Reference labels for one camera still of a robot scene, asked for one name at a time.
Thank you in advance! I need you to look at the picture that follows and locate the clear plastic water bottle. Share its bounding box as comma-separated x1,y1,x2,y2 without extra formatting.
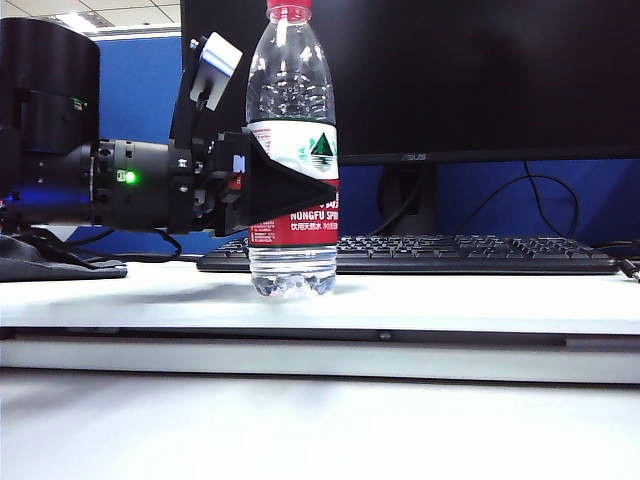
245,0,342,300

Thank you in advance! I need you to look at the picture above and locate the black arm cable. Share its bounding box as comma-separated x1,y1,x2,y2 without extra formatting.
27,224,185,264

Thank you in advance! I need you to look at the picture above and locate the black monitor stand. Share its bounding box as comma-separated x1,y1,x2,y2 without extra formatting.
375,164,442,238

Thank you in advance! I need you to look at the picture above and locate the black keyboard cable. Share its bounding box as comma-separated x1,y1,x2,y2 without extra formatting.
87,252,207,267

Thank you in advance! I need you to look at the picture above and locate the red plastic bottle cap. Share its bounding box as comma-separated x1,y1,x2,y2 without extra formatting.
266,0,314,13

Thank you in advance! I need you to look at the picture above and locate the silver partition frame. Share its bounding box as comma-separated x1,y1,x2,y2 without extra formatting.
93,25,183,42

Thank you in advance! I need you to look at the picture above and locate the black cable plug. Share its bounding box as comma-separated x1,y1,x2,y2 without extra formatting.
616,257,640,285

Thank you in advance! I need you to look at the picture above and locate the ceiling light panel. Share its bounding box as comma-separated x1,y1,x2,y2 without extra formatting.
53,12,102,35

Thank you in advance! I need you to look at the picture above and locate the dark grey cloth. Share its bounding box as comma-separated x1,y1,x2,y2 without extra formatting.
0,233,129,284

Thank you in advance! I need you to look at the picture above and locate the black computer monitor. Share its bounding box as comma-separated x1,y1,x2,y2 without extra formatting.
179,0,640,167

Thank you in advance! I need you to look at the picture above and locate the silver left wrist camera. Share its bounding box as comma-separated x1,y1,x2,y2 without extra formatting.
189,31,245,113

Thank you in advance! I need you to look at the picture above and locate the thin black looped cable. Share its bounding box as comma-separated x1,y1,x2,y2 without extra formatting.
458,160,581,239

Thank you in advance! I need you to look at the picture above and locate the black computer keyboard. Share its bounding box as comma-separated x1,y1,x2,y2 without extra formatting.
196,234,621,277

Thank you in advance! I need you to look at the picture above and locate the white foam board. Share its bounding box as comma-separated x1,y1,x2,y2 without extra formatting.
0,260,640,336

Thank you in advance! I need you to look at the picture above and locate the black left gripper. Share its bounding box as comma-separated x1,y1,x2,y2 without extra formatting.
167,49,342,239

